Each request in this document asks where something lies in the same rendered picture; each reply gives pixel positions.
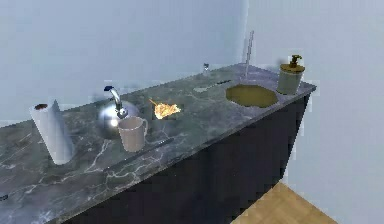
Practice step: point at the small glass shaker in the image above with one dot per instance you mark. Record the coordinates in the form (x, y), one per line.
(206, 68)

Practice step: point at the dark cabinet with marble worktop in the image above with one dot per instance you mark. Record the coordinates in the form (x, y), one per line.
(206, 166)

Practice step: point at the round brass sink basin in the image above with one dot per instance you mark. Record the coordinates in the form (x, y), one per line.
(251, 95)

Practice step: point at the beige mug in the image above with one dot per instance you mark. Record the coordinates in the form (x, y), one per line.
(132, 133)

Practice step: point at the shiny silver kettle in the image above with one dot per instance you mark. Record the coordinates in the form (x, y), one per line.
(111, 118)

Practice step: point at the thin silver tap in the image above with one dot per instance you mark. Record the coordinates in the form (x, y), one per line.
(248, 53)

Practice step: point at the beige soap dispenser bottle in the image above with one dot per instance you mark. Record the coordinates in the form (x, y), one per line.
(289, 78)

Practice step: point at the white paper towel roll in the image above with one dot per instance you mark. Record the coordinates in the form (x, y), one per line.
(55, 133)

